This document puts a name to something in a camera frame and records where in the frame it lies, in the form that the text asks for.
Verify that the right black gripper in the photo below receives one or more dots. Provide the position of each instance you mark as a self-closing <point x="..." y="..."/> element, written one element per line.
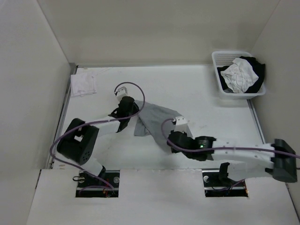
<point x="173" y="149"/>

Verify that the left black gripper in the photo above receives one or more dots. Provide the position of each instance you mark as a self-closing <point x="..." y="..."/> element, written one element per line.
<point x="136" y="108"/>

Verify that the grey tank top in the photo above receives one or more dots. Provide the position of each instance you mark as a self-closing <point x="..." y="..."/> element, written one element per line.
<point x="150" y="121"/>

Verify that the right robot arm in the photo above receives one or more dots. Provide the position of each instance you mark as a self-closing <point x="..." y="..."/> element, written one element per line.
<point x="276" y="160"/>

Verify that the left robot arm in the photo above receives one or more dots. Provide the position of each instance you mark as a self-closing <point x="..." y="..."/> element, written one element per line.
<point x="78" y="143"/>

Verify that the folded white tank top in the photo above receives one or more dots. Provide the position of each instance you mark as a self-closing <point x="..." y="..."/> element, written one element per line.
<point x="83" y="84"/>

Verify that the white tank top in basket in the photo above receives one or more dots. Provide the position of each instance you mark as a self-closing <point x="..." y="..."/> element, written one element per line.
<point x="237" y="77"/>

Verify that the black tank top in basket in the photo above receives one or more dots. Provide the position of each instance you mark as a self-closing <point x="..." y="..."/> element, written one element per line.
<point x="259" y="70"/>

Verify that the white plastic laundry basket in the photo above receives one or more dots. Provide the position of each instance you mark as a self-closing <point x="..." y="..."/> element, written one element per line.
<point x="225" y="58"/>

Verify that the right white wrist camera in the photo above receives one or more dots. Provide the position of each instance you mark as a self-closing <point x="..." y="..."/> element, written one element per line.
<point x="180" y="124"/>

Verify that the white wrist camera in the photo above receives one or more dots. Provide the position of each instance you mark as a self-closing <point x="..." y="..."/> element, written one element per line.
<point x="120" y="93"/>
<point x="180" y="124"/>

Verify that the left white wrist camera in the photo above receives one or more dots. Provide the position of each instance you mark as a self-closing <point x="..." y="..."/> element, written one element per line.
<point x="120" y="93"/>

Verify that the left metal table rail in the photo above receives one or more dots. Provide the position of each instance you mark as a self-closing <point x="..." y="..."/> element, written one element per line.
<point x="73" y="70"/>

